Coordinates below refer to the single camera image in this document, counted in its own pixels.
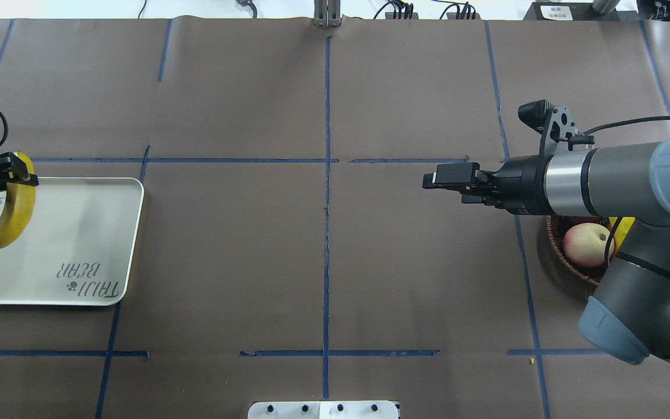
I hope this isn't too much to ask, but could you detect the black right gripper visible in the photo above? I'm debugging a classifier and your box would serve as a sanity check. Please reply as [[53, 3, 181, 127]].
[[421, 155, 548, 215]]

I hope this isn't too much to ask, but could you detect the aluminium frame post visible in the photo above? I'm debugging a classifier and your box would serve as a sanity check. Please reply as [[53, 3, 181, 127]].
[[313, 0, 342, 27]]

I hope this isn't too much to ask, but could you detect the yellow banana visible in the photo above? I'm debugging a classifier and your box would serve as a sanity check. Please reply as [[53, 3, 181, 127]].
[[0, 152, 35, 249], [608, 216, 636, 257]]

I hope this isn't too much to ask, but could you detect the white bear tray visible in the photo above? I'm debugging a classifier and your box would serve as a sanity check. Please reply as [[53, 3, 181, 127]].
[[0, 177, 144, 307]]

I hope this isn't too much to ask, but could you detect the red yellow apple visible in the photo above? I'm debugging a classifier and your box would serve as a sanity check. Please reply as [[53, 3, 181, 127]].
[[562, 223, 614, 268]]

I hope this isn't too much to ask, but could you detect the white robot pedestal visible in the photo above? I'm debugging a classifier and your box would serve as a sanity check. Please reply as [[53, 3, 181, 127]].
[[247, 400, 401, 418]]

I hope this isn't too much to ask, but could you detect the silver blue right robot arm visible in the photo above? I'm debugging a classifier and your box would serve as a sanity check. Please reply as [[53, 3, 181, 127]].
[[422, 140, 670, 364]]

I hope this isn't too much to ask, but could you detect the brown wicker basket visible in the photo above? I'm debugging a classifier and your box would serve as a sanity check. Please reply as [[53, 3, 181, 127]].
[[537, 215, 610, 289]]

